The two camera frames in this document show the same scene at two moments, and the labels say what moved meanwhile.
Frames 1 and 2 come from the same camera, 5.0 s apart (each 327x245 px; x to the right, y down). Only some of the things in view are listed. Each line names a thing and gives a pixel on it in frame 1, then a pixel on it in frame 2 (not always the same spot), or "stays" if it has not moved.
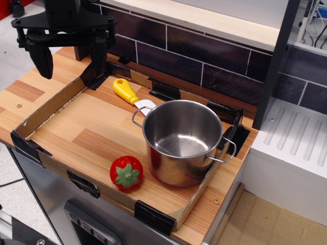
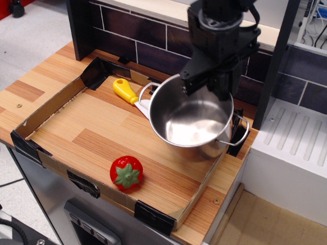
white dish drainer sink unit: [287, 163] stays
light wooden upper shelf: [178, 15] stays
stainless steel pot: [184, 140] → [197, 123]
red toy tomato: [126, 172] stays
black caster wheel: [17, 9] stays
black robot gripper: [64, 23] → [221, 33]
